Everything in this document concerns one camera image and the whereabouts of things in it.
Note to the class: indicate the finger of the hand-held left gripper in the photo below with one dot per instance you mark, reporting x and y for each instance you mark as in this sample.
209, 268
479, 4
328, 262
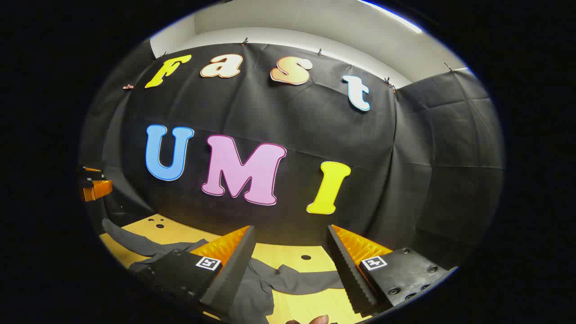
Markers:
96, 190
92, 173

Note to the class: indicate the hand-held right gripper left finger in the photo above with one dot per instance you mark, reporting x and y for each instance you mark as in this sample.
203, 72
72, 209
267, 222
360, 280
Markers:
234, 265

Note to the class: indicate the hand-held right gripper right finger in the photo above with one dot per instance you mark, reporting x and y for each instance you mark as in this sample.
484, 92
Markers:
348, 270

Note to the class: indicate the grey polo shirt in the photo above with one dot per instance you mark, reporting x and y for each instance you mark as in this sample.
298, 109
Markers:
261, 288

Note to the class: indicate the black backdrop cloth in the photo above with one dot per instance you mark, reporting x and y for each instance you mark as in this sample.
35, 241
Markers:
292, 126

